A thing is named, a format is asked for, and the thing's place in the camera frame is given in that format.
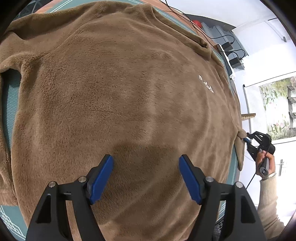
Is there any beige knit sleeve forearm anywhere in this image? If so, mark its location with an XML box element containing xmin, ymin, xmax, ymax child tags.
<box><xmin>257</xmin><ymin>173</ymin><xmax>285</xmax><ymax>239</ymax></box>

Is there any red ball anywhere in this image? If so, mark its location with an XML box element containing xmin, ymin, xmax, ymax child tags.
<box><xmin>192</xmin><ymin>20</ymin><xmax>202</xmax><ymax>28</ymax></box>

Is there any black power adapter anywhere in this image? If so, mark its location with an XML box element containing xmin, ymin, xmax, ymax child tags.
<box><xmin>222</xmin><ymin>42</ymin><xmax>233</xmax><ymax>52</ymax></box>
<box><xmin>229</xmin><ymin>57</ymin><xmax>242</xmax><ymax>68</ymax></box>

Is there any green table mat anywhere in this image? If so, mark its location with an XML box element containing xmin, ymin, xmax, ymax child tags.
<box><xmin>1</xmin><ymin>1</ymin><xmax>238</xmax><ymax>240</ymax></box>

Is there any landscape scroll painting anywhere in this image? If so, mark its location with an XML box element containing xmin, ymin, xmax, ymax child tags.
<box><xmin>259</xmin><ymin>76</ymin><xmax>295</xmax><ymax>140</ymax></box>

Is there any person's right hand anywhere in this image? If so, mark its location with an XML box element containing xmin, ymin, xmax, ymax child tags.
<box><xmin>255</xmin><ymin>149</ymin><xmax>275</xmax><ymax>180</ymax></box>

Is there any brown fleece sweater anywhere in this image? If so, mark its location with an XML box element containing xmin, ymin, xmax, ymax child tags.
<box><xmin>1</xmin><ymin>1</ymin><xmax>246</xmax><ymax>240</ymax></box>

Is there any black cable on table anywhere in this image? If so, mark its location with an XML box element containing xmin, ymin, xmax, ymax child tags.
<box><xmin>165</xmin><ymin>0</ymin><xmax>218</xmax><ymax>47</ymax></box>

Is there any white power strip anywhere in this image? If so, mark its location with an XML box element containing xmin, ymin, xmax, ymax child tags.
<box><xmin>216</xmin><ymin>44</ymin><xmax>234</xmax><ymax>78</ymax></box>

